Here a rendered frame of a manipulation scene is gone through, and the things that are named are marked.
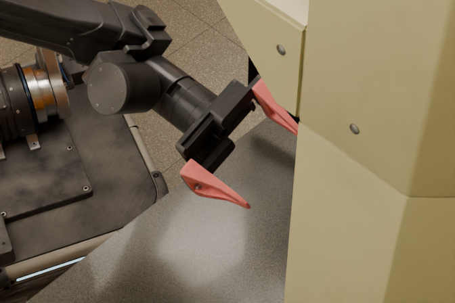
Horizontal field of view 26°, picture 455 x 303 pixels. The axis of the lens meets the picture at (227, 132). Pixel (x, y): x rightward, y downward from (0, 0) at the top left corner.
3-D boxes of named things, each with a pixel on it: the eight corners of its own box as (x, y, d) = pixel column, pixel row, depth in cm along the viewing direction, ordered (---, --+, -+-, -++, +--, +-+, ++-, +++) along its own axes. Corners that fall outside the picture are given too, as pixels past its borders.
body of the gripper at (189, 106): (246, 84, 107) (199, 51, 111) (185, 154, 106) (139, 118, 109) (260, 110, 113) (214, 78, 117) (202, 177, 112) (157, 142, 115)
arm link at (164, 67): (167, 51, 117) (149, 92, 119) (129, 51, 111) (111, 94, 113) (208, 80, 114) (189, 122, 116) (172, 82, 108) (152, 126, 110)
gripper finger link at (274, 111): (314, 109, 104) (250, 65, 108) (271, 160, 103) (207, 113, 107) (325, 136, 110) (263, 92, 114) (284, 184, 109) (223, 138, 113)
